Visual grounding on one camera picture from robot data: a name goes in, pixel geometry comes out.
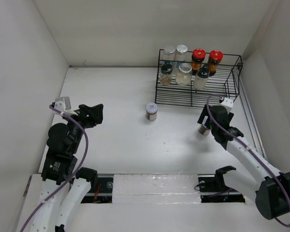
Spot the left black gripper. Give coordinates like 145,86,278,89
63,103,103,152

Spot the black cap white bottle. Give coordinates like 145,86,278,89
193,64,210,90

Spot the glass jar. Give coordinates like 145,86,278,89
175,63,192,86

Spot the white lid dark jar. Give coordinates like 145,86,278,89
145,102,158,121

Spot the black cap beige bottle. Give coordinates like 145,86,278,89
159,61,173,86

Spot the red lid sauce jar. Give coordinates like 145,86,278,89
191,48,206,75
207,50,223,76

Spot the silver lid spice shaker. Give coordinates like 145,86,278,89
162,45,176,65

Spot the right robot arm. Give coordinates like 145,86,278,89
198,104,290,227

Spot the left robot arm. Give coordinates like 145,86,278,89
21,98,103,232

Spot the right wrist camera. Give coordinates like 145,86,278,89
219,97,233,113

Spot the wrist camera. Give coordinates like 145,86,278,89
50,97,77,116
219,97,233,113

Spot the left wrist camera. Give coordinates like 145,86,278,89
50,97,77,116

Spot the black wire rack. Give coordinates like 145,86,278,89
155,49,243,109

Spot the metal mounting rail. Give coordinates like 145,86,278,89
82,174,246,204

